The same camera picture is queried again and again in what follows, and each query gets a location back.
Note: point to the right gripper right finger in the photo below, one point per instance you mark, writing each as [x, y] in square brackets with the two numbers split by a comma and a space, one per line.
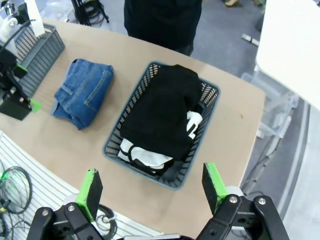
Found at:
[212, 187]

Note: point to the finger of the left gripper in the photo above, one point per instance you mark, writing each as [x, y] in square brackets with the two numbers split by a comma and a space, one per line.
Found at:
[7, 61]
[15, 110]

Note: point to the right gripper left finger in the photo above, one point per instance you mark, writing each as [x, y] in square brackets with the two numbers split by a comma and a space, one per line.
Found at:
[90, 195]

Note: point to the thick black sweater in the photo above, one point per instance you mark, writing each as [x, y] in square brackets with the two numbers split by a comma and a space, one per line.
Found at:
[160, 112]

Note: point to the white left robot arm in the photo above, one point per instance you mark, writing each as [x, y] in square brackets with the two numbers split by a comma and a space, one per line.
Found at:
[6, 27]

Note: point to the gray perforated plastic basket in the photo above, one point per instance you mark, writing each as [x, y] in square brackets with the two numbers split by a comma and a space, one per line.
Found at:
[160, 181]
[42, 60]

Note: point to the folded blue jeans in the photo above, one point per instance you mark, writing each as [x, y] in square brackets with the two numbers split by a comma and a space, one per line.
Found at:
[82, 92]

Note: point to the black tripod stand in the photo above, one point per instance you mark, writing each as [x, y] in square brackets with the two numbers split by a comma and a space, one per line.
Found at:
[87, 12]

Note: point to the person in black t-shirt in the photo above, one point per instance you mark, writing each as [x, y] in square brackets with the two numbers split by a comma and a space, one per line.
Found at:
[162, 25]

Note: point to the white table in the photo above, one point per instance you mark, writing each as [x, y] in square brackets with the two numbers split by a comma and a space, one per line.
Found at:
[287, 37]

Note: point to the white slotted base plate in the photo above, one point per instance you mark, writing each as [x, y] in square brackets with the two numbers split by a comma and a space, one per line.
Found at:
[37, 160]

